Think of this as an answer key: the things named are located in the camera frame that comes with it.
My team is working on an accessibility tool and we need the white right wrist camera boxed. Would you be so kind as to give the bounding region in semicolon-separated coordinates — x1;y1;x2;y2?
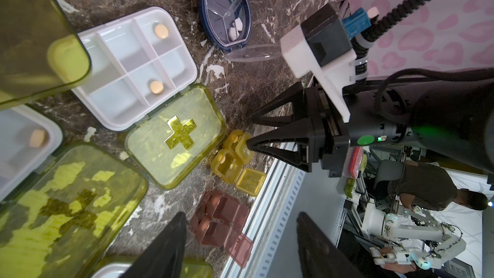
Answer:
280;4;379;123

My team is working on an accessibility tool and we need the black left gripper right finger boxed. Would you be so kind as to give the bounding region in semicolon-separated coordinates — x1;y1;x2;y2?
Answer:
297;212;364;277

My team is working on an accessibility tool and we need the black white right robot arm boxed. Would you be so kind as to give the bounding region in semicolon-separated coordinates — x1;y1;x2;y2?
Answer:
247;68;493;184

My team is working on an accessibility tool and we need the small yellow pillbox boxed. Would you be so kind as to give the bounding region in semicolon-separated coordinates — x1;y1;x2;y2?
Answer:
210;130;267;197

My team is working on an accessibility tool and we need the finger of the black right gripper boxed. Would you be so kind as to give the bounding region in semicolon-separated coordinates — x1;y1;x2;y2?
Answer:
246;118;315;172
248;82;307;127

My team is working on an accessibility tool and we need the small dark red pillbox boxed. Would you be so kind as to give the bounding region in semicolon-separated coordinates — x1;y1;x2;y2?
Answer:
190;190;253;268

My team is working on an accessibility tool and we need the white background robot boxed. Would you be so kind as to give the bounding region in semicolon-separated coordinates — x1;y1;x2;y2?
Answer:
361;200;466;270

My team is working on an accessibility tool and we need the white pillbox green lid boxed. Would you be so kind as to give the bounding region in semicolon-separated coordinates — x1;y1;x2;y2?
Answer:
74;6;226;190
1;106;148;277
1;0;91;109
89;256;214;277

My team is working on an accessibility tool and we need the person in dark shirt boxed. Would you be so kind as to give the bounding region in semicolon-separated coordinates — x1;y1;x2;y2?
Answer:
366;160;490;211

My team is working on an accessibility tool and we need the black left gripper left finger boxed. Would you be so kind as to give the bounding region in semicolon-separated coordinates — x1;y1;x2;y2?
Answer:
121;212;188;277

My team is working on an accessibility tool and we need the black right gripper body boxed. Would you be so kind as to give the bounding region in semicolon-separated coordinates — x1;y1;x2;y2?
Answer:
300;84;391;178

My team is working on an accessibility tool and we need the white pillbox green lid front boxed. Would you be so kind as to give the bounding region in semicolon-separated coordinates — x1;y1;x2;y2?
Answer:
89;256;214;277

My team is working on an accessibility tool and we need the aluminium front rail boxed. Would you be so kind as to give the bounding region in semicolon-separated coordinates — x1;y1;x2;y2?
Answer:
219;142;348;278

